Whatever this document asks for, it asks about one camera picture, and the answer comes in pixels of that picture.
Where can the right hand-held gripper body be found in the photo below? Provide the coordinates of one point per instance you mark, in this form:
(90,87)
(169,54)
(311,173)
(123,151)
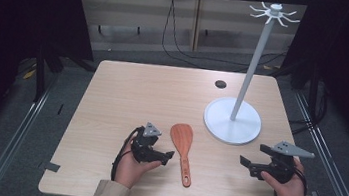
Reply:
(284,162)

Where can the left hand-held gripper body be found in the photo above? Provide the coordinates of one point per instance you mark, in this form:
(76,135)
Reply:
(144,148)

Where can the person's left hand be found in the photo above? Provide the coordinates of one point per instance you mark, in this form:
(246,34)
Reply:
(131,171)

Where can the wooden rice spatula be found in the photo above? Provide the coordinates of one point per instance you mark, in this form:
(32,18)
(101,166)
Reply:
(182,139)

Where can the grey tape piece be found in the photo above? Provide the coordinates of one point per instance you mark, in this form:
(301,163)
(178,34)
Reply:
(314,195)
(52,166)

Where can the white hook rack stand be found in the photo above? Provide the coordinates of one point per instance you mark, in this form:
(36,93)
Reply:
(232,120)

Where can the black metal stand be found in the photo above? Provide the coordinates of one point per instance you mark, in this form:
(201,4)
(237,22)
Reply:
(41,75)

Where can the yellow tape piece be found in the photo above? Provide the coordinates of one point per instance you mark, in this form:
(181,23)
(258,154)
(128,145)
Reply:
(30,74)

